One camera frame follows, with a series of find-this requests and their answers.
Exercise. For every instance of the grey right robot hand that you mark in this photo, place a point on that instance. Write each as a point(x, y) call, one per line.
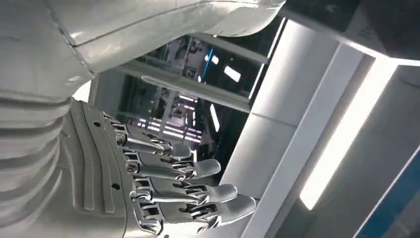
point(98, 170)

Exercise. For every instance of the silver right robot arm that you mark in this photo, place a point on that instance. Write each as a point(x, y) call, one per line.
point(26, 148)

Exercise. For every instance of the white robot body shell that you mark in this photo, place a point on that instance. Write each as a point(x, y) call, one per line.
point(98, 26)

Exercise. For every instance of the ceiling light strip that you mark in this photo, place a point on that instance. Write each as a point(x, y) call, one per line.
point(344, 131)

